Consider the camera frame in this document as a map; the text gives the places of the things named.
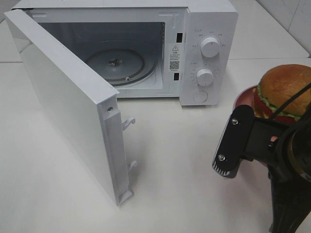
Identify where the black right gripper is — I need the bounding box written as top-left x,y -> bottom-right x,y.
212,105 -> 311,233

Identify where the burger with lettuce and tomato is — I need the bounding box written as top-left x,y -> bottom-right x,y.
253,64 -> 311,124

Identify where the round white door button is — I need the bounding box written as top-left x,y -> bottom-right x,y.
193,91 -> 208,103

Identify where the white microwave door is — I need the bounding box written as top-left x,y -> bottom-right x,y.
5,9 -> 136,205

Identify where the pink round plate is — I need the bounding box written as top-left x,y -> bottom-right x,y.
232,85 -> 257,116

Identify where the lower white timer knob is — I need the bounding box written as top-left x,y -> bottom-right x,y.
196,68 -> 214,86

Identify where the upper white power knob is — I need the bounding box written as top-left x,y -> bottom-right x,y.
200,35 -> 221,58

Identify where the white microwave oven body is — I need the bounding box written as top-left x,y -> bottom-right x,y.
11,0 -> 238,106

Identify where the glass microwave turntable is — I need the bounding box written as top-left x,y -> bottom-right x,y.
86,49 -> 157,86

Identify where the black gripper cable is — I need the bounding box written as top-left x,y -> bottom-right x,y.
268,82 -> 311,122

